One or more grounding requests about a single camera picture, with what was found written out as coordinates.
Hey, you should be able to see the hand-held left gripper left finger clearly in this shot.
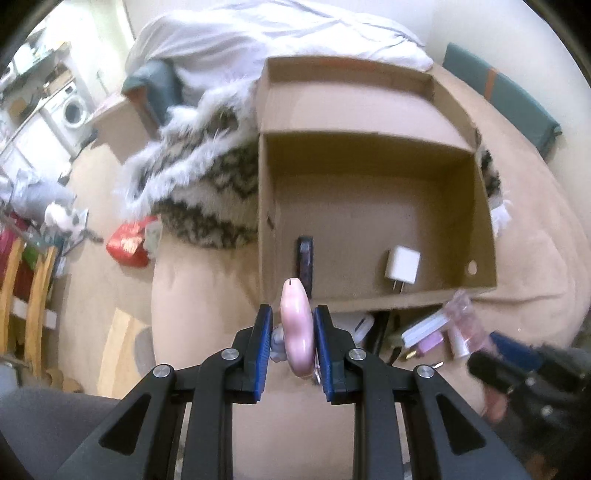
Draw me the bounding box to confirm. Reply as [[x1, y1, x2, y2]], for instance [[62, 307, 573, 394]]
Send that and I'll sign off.
[[53, 304, 273, 480]]

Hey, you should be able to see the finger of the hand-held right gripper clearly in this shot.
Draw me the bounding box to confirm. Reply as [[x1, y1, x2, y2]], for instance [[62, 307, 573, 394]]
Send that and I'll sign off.
[[466, 332, 542, 394]]

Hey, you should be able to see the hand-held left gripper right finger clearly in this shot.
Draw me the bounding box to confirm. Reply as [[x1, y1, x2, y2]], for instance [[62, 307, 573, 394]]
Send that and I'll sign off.
[[314, 305, 532, 480]]

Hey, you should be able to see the small white bottle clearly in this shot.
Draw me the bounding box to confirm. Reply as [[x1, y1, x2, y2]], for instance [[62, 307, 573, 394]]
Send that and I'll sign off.
[[449, 323, 474, 361]]

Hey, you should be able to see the clear pink massage tool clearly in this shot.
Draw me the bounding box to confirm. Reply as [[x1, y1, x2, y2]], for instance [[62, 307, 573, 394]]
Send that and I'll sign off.
[[441, 291, 485, 342]]

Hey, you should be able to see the pink bottle with yellow cap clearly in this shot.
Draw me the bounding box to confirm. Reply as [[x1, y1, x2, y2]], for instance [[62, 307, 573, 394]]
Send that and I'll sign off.
[[402, 335, 445, 361]]

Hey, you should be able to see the brown cardboard box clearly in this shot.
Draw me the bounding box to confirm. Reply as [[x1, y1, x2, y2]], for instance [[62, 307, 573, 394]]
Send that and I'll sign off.
[[253, 56, 499, 315]]

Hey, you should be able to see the person's right hand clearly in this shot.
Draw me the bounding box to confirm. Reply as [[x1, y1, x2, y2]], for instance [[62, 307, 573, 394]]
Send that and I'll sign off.
[[482, 388, 509, 423]]

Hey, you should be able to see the white flat box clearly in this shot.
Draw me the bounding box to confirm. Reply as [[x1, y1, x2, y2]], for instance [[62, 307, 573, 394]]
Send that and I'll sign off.
[[401, 309, 451, 349]]

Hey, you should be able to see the small dark rectangular device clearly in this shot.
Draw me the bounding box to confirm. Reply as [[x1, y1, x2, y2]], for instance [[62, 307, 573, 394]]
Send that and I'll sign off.
[[295, 235, 315, 301]]

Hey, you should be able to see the white charger plug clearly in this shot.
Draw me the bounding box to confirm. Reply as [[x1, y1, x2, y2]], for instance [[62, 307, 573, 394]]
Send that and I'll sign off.
[[384, 247, 422, 294]]

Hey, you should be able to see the light wooden board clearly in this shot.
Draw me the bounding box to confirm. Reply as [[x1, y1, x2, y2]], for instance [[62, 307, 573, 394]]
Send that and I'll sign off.
[[99, 307, 153, 400]]

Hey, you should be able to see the white patterned fluffy blanket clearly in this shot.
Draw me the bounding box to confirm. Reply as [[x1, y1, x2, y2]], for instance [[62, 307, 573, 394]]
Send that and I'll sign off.
[[113, 76, 515, 250]]

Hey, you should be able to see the red snack packet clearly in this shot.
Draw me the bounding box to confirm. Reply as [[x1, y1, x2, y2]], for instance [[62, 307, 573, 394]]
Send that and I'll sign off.
[[106, 222, 151, 268]]

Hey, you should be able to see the wooden chair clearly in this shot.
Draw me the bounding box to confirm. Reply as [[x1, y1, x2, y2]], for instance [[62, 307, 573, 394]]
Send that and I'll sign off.
[[0, 237, 61, 379]]

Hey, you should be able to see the white grey stuffed toy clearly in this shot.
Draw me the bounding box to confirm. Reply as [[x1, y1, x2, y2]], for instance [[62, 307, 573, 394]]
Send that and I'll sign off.
[[44, 200, 88, 232]]

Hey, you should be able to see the beige side table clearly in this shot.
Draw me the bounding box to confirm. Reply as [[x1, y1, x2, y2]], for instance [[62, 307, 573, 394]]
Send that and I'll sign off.
[[88, 92, 160, 164]]

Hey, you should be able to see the teal pillow with orange stripe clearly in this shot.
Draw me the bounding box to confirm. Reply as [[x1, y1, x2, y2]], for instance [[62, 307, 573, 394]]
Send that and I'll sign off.
[[442, 42, 563, 160]]

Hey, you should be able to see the grey cloth pile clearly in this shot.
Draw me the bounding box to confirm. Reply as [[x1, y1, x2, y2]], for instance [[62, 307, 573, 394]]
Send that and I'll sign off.
[[0, 171, 77, 222]]

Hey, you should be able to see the white washing machine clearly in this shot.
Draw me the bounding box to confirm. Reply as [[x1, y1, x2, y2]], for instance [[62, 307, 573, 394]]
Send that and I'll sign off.
[[39, 83, 95, 144]]

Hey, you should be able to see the cluttered shelf unit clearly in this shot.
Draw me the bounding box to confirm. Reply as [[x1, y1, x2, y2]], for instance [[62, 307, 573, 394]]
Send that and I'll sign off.
[[0, 41, 75, 130]]

